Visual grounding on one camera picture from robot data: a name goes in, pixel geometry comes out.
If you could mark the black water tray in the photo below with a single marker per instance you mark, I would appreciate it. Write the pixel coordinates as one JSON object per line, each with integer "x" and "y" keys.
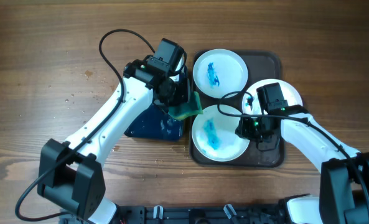
{"x": 148, "y": 120}

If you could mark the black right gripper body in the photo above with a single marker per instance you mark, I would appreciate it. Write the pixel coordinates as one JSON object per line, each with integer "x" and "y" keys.
{"x": 254, "y": 127}

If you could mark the white plate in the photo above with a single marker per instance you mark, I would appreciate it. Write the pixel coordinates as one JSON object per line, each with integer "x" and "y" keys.
{"x": 250, "y": 102}
{"x": 213, "y": 133}
{"x": 219, "y": 71}

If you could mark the brown serving tray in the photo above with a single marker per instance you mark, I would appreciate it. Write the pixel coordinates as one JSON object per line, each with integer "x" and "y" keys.
{"x": 261, "y": 65}

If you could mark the green yellow sponge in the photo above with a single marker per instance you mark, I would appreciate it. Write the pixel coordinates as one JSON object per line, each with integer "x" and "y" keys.
{"x": 185, "y": 110}

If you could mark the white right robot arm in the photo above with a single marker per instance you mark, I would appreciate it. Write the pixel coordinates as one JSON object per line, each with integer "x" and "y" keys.
{"x": 344, "y": 171}

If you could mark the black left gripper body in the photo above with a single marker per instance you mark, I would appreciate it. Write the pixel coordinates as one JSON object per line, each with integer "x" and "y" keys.
{"x": 175, "y": 93}

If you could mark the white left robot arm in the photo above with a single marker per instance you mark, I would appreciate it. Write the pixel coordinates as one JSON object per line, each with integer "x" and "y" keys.
{"x": 71, "y": 172}

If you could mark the white plate bottom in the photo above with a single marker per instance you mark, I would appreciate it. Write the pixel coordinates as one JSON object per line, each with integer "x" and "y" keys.
{"x": 213, "y": 133}

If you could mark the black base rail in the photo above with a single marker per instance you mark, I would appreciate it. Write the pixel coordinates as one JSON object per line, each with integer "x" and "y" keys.
{"x": 253, "y": 214}

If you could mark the white plate top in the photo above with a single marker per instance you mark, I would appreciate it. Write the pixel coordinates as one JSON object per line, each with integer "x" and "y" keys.
{"x": 219, "y": 71}

